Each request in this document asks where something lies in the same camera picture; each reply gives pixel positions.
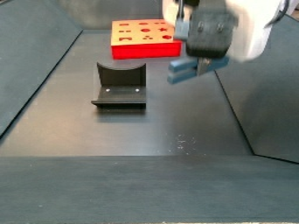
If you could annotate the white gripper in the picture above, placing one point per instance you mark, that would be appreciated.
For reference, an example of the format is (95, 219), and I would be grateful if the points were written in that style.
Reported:
(256, 17)

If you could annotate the red foam shape board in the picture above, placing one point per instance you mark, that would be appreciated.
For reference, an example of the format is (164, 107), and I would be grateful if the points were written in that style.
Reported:
(144, 38)

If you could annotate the black curved holder stand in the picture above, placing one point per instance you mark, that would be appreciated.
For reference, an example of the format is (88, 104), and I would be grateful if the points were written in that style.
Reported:
(121, 86)

